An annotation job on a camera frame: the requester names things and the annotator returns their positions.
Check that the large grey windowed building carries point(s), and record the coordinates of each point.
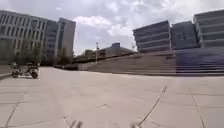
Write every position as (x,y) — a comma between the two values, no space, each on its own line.
(30,33)

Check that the grey stone slab plaza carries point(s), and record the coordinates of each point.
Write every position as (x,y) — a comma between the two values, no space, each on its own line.
(110,96)

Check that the low raised stone bed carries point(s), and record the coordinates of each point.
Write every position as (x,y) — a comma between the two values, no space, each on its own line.
(4,72)

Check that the grey banded block building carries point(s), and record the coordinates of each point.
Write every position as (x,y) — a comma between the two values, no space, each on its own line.
(151,36)

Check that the low concrete wall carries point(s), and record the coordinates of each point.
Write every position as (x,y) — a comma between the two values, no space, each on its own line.
(71,66)

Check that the lamp pole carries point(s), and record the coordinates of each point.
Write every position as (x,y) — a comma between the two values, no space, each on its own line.
(97,51)

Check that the wide stone stairs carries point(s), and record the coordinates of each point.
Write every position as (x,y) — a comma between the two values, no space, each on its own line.
(160,65)

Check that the low building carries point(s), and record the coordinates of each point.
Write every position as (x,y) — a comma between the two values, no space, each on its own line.
(113,50)

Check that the robot's own part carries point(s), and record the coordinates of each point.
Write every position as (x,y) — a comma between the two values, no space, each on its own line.
(136,125)
(76,125)

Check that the parked scooter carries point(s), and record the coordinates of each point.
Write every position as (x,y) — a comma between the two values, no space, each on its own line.
(16,70)
(33,70)

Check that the pale banded block building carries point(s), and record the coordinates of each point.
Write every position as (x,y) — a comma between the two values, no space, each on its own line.
(210,29)

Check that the dark grey block building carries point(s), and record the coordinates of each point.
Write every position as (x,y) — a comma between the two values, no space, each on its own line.
(184,35)

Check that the row of trees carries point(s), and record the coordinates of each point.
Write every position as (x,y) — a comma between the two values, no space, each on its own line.
(30,55)

